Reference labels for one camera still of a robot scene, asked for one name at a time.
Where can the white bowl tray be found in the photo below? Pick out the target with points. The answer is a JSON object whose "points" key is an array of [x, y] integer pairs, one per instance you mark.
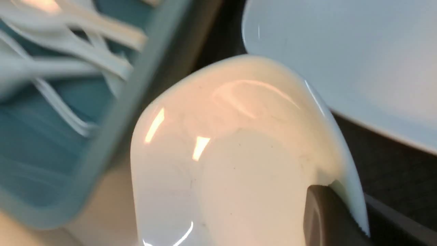
{"points": [[225, 157]]}

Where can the white spoon rightmost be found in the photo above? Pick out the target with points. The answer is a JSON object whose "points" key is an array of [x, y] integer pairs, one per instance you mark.
{"points": [[116, 68]]}

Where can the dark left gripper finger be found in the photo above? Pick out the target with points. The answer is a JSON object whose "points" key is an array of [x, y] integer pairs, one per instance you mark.
{"points": [[328, 222]]}

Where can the teal plastic bin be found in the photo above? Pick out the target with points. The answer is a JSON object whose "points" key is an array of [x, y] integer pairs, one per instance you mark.
{"points": [[47, 170]]}

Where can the large white rectangular plate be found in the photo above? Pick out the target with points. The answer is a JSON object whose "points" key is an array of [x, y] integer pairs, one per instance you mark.
{"points": [[372, 61]]}

